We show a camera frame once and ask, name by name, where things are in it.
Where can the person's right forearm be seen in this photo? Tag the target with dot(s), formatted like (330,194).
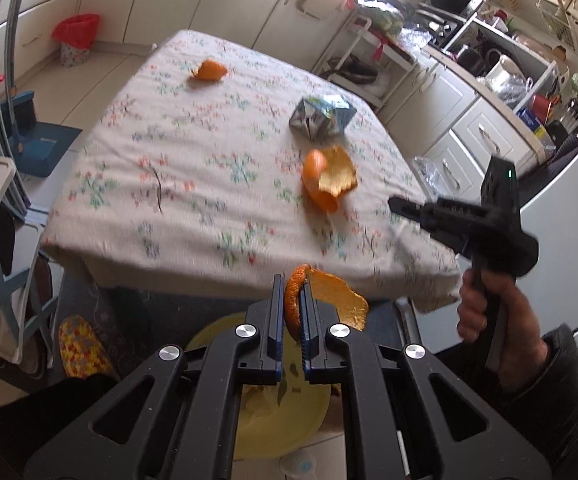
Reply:
(559,390)

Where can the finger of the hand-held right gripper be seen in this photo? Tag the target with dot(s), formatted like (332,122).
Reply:
(449,210)
(456,232)

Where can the yellow plastic bin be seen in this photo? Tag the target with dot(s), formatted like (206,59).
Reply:
(269,432)

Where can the person's right hand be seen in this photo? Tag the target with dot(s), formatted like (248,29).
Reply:
(519,330)

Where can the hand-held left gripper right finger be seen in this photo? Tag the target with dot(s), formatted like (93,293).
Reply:
(305,325)

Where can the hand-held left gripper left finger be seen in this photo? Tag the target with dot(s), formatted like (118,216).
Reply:
(278,320)

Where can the floral tablecloth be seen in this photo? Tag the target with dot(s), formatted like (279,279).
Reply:
(194,160)

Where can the small orange peel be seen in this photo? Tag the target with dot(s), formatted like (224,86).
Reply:
(211,71)

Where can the torn orange peel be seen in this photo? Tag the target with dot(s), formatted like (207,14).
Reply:
(341,305)

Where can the clear plastic bag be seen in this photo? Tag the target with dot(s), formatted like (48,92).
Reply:
(429,172)

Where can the grey metal bars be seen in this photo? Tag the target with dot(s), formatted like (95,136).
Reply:
(11,60)

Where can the black frying pan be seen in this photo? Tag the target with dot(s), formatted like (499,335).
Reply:
(356,68)

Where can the dark blue rug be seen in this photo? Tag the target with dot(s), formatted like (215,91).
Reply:
(134,320)

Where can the large orange peel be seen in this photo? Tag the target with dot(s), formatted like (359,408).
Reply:
(336,175)

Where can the blue dustpan with brush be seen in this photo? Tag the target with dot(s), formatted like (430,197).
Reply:
(34,135)

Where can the black mat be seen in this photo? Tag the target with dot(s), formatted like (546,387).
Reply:
(561,156)

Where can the blue box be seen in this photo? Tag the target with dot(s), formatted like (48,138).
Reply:
(534,127)

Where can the person's left leg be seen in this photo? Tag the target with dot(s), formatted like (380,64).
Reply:
(44,420)

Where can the waste basket with red liner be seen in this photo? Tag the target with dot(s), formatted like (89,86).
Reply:
(76,35)

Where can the white trolley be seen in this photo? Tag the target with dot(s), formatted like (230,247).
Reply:
(394,55)

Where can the white rack with blue braces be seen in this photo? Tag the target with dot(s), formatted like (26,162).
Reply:
(14,280)

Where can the white drawer cabinet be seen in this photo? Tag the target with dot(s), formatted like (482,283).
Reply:
(469,120)

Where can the colourful crocheted slipper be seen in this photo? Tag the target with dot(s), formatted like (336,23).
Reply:
(84,345)

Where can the red cup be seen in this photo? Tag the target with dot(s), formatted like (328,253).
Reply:
(543,106)

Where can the crumpled blue carton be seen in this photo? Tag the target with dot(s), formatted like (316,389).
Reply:
(319,115)

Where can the white dish rack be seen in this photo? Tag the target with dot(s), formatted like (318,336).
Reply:
(548,76)

